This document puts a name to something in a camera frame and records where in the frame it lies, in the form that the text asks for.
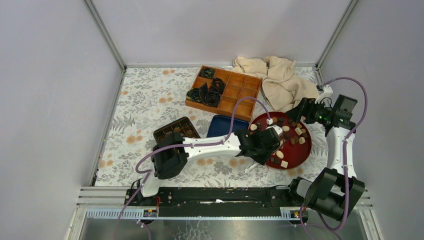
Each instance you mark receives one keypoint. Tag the beige crumpled cloth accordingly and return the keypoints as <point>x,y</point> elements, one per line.
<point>281,86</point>

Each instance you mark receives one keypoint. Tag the red round tray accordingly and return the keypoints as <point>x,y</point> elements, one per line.
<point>295,143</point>

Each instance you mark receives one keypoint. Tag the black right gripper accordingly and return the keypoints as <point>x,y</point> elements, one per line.
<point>306,107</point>

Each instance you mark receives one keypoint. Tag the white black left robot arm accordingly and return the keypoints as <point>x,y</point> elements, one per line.
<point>170,156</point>

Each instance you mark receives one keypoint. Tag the orange wooden divided box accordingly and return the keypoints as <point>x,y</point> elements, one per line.
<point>237,87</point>

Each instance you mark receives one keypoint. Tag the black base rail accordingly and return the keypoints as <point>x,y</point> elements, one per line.
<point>275,196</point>

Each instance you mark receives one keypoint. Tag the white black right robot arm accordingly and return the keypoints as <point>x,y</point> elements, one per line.
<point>336,190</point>

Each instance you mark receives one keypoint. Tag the floral tablecloth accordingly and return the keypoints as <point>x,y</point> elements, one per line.
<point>151,98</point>

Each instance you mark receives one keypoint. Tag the blue chocolate tin box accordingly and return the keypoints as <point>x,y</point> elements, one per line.
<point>183,126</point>

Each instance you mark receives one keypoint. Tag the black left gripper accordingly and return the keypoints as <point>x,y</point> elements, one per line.
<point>262,159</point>

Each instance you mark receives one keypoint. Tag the blue tin lid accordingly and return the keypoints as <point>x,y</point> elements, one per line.
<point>220,125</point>

